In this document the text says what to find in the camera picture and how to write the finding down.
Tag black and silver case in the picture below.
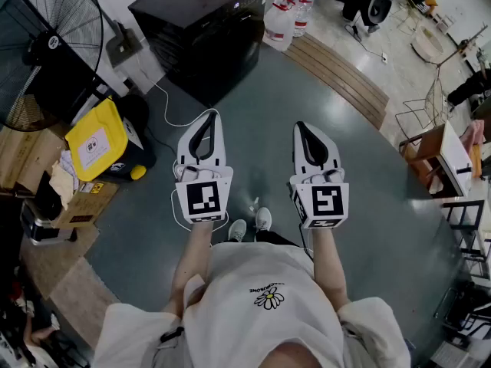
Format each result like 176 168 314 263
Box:
21 199 77 245

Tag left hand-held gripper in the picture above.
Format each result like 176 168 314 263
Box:
171 110 234 225

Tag person's right white shoe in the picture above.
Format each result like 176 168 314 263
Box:
255 206 272 232

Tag metal wire chair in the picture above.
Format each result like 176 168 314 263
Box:
394 77 450 130

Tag round white basin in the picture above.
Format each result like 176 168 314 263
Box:
410 25 445 61

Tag grey metal stand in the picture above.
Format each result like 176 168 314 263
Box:
100 9 145 68

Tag brown wooden chair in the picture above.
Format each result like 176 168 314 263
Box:
398 123 448 199

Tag black bin with yellow lid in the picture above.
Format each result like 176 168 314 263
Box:
64 94 157 183

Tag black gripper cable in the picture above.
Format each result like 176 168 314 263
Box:
298 224 315 261

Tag person's white shoe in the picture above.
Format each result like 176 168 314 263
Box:
255 206 272 232
228 219 248 243

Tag person's black trousers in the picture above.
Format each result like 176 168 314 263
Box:
255 230 308 249

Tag person's left forearm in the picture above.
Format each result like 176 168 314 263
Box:
163 220 215 316

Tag black metal frame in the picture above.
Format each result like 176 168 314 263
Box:
440 199 491 279

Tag large brown cardboard box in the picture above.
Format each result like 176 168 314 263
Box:
0 124 70 191

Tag person's white flower print shirt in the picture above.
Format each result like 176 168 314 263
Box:
94 241 411 368

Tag pink cloth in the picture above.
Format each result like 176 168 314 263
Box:
460 119 486 156

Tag black washing machine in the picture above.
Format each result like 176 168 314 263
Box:
128 0 268 107

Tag thin black floor cable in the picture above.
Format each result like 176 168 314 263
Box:
145 126 178 150

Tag white cable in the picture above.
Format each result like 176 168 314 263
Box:
133 54 231 234

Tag person's right forearm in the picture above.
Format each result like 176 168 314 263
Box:
311 226 352 314

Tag wooden slat platform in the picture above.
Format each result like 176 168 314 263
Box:
283 32 390 130

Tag cardboard box with yellow sticker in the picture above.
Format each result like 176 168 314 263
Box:
49 180 120 229

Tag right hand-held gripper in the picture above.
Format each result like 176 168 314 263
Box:
287 121 350 230

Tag black standing fan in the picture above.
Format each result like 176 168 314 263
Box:
0 0 112 132

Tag crumpled beige cloth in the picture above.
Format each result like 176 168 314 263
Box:
48 149 80 210

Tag white board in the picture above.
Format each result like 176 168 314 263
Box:
439 120 475 197

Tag person's left white shoe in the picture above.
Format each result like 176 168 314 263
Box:
228 219 248 243

